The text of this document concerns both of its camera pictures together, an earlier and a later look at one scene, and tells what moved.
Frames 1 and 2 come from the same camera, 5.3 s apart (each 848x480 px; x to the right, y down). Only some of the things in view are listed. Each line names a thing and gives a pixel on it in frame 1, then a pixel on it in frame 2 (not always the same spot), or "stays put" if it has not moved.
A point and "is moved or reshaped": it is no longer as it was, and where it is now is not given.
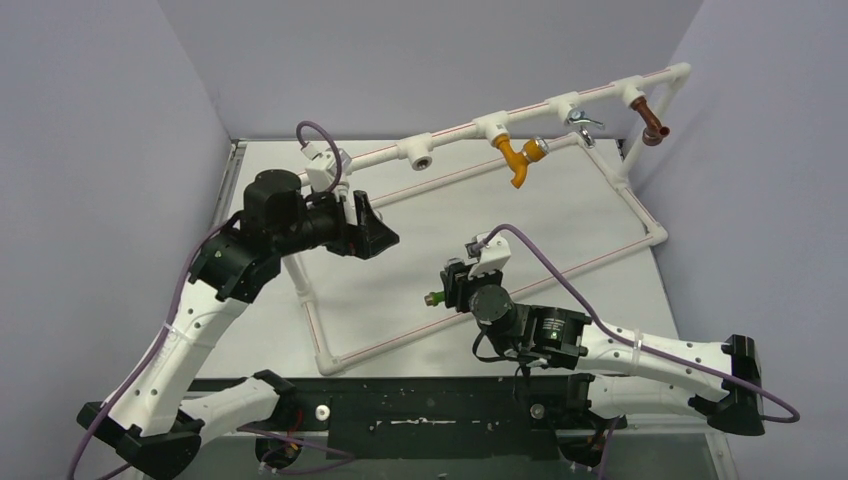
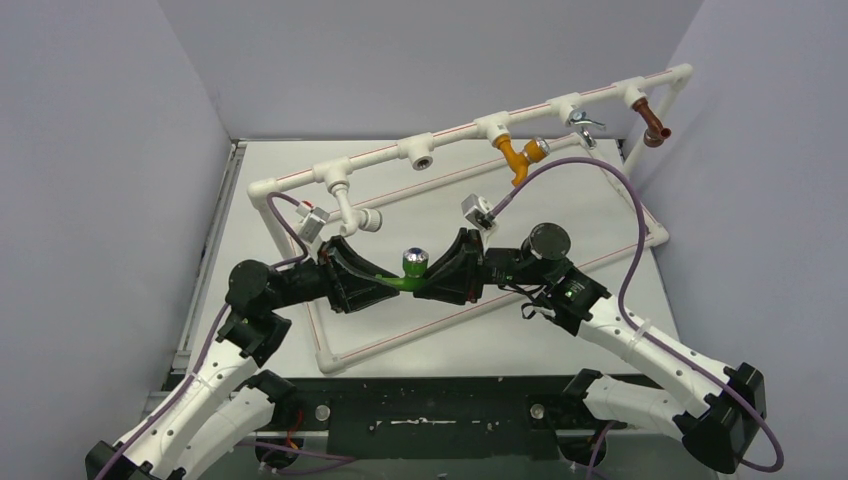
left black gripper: x=371 y=235 to x=350 y=290
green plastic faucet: x=434 y=298 is moved or reshaped
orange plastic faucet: x=518 y=162 stays put
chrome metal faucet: x=576 y=116 stays put
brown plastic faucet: x=655 y=132 stays put
